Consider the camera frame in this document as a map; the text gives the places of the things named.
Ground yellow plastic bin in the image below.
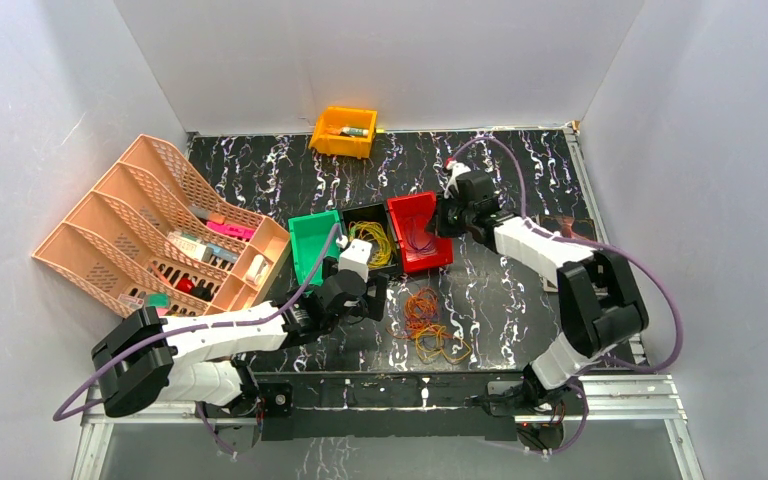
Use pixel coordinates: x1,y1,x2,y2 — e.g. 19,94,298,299
308,106,378,159

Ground dark book three days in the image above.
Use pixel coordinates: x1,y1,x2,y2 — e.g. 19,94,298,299
536,214,598,241

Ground green battery in bin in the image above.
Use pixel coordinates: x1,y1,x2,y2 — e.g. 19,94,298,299
339,126,369,137

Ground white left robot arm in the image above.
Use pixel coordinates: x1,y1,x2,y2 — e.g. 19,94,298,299
91,270,389,418

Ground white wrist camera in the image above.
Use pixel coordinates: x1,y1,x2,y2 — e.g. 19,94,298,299
443,157,472,198
337,235,373,282

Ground red plastic bin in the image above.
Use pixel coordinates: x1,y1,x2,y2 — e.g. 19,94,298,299
387,192,454,274

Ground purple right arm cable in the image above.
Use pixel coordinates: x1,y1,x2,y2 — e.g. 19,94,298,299
446,135,685,458

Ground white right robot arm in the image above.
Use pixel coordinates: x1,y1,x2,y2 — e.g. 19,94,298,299
426,161,649,414

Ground pink plastic file organizer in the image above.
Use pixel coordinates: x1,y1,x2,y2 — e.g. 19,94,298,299
32,135,290,317

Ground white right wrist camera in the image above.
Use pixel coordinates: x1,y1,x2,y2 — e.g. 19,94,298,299
443,157,472,198

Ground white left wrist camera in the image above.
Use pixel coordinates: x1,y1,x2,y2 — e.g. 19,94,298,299
337,235,373,282

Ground white box in organizer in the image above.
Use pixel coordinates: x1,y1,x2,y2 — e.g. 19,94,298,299
166,230,213,263

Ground black plastic bin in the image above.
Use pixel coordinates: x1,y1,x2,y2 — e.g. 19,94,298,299
339,202,403,278

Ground green plastic bin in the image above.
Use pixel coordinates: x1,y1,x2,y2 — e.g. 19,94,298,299
288,210,340,286

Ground red black bottle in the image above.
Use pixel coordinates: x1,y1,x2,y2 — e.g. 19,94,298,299
175,277,213,303

